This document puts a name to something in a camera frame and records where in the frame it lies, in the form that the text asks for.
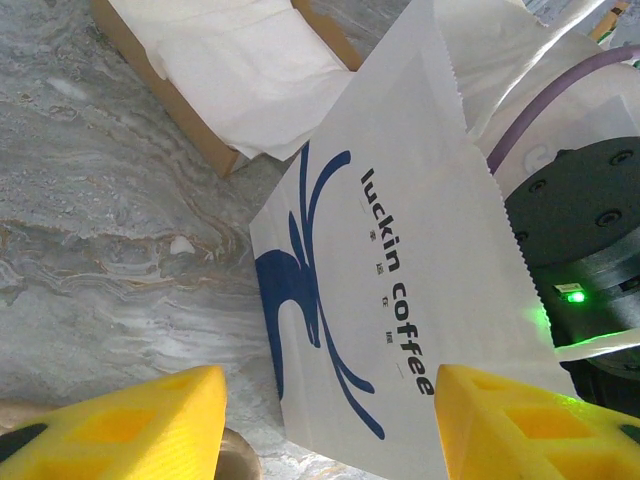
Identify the white napkin stack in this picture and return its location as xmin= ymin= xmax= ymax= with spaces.
xmin=107 ymin=0 xmax=356 ymax=162

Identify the brown cardboard tray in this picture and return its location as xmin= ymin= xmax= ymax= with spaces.
xmin=89 ymin=0 xmax=365 ymax=180

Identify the white paper takeout bag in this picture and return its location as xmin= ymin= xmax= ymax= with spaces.
xmin=248 ymin=0 xmax=621 ymax=480

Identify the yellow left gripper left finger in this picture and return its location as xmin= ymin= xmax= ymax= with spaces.
xmin=0 ymin=364 xmax=229 ymax=480

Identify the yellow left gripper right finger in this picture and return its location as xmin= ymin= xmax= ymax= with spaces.
xmin=433 ymin=363 xmax=640 ymax=480

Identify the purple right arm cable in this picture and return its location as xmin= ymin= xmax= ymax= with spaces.
xmin=487 ymin=43 xmax=640 ymax=176

